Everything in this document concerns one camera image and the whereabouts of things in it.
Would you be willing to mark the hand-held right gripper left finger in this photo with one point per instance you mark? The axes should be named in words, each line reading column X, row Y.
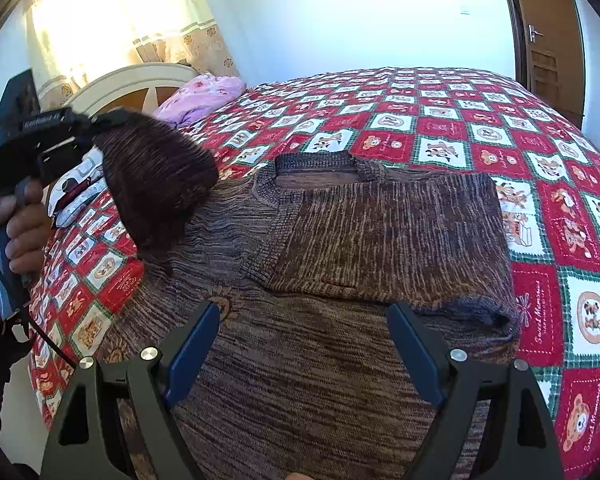
column 196, row 354

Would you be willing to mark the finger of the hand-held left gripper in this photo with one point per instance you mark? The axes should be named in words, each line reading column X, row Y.
column 96, row 122

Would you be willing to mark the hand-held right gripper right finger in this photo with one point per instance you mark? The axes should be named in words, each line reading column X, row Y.
column 414, row 350

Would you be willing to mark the brown knit sweater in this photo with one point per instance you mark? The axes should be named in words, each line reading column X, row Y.
column 305, row 360

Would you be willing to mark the person's left hand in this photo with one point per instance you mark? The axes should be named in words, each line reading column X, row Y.
column 22, row 232

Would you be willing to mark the cream and brown headboard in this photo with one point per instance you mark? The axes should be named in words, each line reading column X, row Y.
column 125, row 85

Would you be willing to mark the white patterned pillow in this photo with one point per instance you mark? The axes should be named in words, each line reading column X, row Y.
column 77, row 180

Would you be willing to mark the pink pillow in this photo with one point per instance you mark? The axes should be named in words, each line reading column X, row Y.
column 200, row 97

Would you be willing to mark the beige patterned curtain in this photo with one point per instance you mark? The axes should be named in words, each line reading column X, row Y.
column 130, row 20

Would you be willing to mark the red patchwork bear quilt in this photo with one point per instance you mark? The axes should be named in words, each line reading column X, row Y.
column 430, row 130

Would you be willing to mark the brown wooden door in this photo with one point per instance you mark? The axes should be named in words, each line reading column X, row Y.
column 545, row 0

